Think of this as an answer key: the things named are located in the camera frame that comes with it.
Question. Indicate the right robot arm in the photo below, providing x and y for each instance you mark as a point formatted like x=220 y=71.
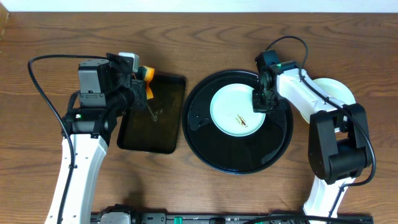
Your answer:
x=340 y=152

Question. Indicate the round black tray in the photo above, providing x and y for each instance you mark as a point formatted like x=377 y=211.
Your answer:
x=230 y=154

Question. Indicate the green and yellow sponge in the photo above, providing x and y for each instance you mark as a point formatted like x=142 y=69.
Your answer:
x=147 y=74

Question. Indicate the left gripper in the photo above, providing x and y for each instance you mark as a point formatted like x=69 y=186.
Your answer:
x=138 y=94

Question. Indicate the light blue plate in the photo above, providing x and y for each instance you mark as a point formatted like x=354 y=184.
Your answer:
x=335 y=89
x=232 y=111

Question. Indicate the black rectangular tray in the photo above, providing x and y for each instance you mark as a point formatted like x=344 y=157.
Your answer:
x=155 y=128

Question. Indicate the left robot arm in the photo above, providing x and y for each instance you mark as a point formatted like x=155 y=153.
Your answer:
x=85 y=144

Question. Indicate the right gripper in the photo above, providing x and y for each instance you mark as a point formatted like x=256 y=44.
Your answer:
x=259 y=101

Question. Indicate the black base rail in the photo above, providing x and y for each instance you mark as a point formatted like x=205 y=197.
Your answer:
x=163 y=218

